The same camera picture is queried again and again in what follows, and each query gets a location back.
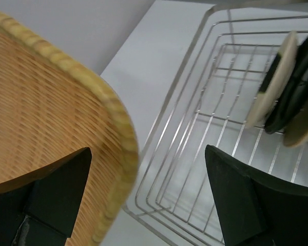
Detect wire dish rack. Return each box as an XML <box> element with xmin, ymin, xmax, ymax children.
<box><xmin>124</xmin><ymin>1</ymin><xmax>308</xmax><ymax>245</ymax></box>

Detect cream plate with black spot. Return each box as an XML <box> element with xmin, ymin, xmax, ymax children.
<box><xmin>245</xmin><ymin>31</ymin><xmax>298</xmax><ymax>129</ymax></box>

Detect orange bamboo square plate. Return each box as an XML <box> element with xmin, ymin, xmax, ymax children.
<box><xmin>0</xmin><ymin>12</ymin><xmax>139</xmax><ymax>245</ymax></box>

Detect beige bird pattern plate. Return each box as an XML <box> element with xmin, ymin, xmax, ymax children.
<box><xmin>283</xmin><ymin>105</ymin><xmax>308</xmax><ymax>148</ymax></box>

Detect black round plate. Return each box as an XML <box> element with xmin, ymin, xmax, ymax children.
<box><xmin>264</xmin><ymin>36</ymin><xmax>308</xmax><ymax>134</ymax></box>

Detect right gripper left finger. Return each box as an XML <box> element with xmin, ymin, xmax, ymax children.
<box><xmin>0</xmin><ymin>147</ymin><xmax>92</xmax><ymax>245</ymax></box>

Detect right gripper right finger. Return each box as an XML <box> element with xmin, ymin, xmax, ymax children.
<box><xmin>205</xmin><ymin>145</ymin><xmax>308</xmax><ymax>245</ymax></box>

